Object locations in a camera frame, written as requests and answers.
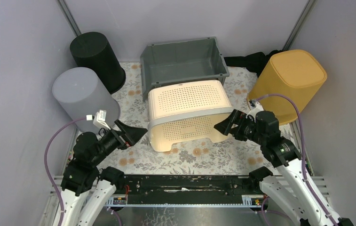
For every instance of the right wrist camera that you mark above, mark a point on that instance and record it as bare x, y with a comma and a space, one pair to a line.
255, 107

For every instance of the left aluminium frame post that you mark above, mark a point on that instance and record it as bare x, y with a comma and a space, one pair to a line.
69, 17

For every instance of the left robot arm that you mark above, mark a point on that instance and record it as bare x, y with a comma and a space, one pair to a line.
85, 189

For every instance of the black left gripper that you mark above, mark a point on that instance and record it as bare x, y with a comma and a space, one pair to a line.
123, 139

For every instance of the right aluminium frame post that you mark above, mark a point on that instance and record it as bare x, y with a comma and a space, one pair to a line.
299, 24

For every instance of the cream perforated plastic basket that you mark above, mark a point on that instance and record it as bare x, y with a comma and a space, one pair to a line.
185, 112

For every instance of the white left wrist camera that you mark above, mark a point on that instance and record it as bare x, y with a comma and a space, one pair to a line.
99, 119

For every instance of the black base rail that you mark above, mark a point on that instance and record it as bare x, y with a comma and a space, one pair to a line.
187, 191

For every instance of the grey round plastic bin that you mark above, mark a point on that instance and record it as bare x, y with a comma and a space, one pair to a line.
80, 93

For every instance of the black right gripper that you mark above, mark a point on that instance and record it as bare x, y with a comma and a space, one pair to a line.
236, 117

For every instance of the yellow slatted waste basket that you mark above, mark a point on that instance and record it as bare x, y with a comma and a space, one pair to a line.
295, 74

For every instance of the floral patterned table mat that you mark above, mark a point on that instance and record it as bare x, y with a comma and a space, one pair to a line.
200, 157

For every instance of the grey plastic crate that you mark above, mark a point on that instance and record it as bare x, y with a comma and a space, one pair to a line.
175, 62

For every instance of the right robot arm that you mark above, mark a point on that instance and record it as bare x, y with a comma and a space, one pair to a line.
305, 205

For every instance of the black ribbed waste bin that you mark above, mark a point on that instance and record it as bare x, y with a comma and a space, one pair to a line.
93, 50

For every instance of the aluminium frame post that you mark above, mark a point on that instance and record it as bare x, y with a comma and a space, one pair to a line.
69, 17
299, 24

